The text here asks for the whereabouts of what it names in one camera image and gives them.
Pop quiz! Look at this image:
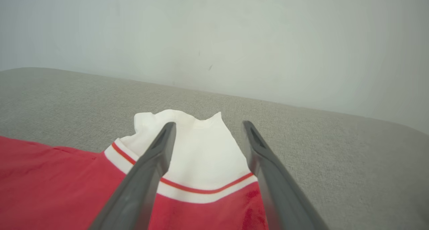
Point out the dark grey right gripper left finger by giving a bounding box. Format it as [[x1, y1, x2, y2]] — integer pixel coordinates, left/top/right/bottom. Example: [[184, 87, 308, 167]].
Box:
[[88, 122, 177, 230]]

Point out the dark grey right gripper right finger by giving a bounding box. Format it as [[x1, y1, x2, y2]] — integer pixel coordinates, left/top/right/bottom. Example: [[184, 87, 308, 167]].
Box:
[[242, 120, 329, 230]]

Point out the red white numbered jersey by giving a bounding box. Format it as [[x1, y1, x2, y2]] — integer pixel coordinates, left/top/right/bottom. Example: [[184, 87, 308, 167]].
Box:
[[0, 109, 269, 230]]

